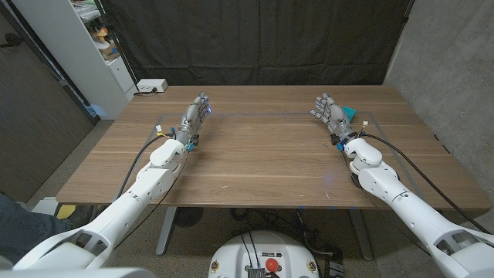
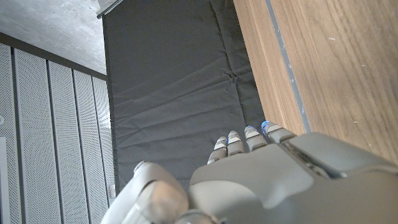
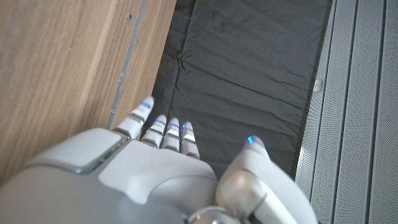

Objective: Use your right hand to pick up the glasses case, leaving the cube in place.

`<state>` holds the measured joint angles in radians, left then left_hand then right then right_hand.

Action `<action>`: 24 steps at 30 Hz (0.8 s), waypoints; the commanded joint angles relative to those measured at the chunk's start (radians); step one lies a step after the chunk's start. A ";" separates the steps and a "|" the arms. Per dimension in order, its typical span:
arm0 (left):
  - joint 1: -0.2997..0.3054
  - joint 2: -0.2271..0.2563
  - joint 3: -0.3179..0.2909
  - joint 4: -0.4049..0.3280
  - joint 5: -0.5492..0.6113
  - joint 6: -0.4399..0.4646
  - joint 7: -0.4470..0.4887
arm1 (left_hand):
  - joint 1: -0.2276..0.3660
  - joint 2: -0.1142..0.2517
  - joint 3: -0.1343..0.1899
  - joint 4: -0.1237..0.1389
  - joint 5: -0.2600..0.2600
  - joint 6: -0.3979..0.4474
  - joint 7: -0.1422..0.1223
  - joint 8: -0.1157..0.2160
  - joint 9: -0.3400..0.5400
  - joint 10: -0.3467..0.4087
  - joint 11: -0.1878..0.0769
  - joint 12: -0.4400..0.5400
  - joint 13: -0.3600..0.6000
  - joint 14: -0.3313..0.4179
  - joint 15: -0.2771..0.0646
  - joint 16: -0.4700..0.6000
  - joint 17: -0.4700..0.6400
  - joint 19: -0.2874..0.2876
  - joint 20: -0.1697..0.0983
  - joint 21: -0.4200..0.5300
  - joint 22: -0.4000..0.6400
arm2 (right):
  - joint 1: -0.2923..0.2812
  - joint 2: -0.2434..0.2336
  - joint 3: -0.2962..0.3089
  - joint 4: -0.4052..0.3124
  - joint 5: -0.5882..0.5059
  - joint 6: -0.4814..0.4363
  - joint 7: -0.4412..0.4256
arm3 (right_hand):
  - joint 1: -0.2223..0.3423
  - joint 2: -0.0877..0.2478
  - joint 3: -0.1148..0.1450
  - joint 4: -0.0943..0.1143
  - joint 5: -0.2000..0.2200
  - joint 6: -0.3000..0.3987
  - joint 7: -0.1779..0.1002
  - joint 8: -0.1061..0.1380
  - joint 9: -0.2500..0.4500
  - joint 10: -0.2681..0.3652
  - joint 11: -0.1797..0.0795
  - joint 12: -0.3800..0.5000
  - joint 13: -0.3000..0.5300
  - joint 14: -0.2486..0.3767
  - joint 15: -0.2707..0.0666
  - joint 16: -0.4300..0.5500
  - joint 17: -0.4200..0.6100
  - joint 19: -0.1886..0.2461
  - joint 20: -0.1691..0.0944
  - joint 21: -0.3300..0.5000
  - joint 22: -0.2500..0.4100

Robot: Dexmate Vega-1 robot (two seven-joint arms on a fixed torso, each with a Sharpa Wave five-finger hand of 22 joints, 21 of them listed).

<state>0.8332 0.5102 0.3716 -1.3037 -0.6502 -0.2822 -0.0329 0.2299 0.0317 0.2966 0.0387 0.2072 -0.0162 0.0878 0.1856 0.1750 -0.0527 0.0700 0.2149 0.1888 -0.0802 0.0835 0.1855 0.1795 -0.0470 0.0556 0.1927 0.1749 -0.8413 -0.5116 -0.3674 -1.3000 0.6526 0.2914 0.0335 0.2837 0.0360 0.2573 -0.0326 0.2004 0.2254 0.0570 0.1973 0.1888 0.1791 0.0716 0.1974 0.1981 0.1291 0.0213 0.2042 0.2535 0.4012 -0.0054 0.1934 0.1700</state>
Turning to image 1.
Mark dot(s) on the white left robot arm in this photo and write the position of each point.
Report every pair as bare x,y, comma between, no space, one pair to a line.
127,204

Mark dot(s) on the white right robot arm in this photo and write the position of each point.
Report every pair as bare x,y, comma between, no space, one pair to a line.
409,212

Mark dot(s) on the red emergency stop button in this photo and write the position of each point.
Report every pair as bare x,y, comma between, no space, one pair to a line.
271,265

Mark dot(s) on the white power strip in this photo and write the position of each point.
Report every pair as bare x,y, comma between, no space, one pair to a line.
151,85

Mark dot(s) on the white shelf cabinet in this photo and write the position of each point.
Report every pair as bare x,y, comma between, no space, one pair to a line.
77,50

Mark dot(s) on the person leg in jeans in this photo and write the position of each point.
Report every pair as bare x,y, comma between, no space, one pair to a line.
23,228

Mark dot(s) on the black round floor fan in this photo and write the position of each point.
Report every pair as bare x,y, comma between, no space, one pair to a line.
188,216

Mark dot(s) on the black backdrop curtain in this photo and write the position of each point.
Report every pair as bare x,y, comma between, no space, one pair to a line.
254,38

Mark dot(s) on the yellow object on floor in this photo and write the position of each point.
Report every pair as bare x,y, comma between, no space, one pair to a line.
66,211

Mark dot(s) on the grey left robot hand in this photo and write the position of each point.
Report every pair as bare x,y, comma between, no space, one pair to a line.
191,121

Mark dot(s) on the grey table leg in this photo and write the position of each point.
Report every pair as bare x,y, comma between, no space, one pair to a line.
166,231
362,235

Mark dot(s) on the white robot torso base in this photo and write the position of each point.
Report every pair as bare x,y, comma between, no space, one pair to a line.
262,251

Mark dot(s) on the teal cube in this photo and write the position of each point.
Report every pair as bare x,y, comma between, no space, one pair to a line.
350,113

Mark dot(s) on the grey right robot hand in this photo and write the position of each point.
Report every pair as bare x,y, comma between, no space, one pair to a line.
336,117

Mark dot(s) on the cardboard box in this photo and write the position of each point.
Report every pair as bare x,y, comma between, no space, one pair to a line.
110,50

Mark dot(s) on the black glasses case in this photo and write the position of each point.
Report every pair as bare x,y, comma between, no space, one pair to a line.
354,180

